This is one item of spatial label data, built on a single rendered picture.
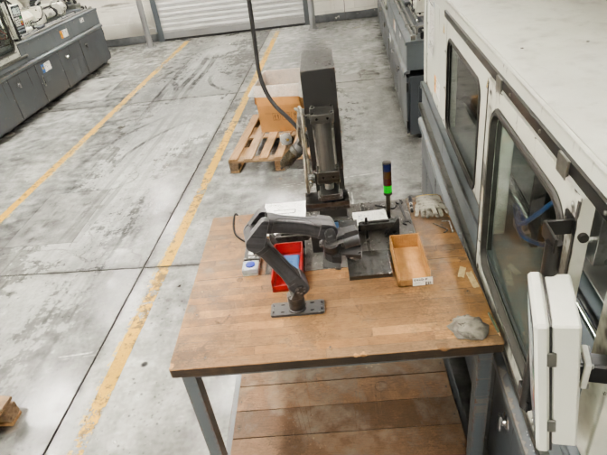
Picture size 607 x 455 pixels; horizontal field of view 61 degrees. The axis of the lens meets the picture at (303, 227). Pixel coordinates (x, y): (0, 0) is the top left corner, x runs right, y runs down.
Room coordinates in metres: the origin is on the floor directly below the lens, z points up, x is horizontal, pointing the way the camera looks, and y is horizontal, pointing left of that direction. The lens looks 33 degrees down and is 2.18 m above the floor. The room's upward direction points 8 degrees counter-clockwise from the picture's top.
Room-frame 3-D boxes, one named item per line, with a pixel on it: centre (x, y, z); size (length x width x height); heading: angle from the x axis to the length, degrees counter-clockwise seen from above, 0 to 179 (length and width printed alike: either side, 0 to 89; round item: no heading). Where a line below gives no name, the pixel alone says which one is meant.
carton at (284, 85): (5.38, 0.00, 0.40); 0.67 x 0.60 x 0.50; 167
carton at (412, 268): (1.61, -0.40, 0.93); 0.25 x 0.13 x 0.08; 175
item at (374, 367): (1.68, -0.08, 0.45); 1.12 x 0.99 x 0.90; 85
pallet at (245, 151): (5.07, 0.02, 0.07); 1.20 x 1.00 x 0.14; 169
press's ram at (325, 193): (1.90, -0.12, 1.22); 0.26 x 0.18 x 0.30; 175
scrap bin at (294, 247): (1.69, 0.08, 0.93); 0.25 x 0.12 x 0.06; 175
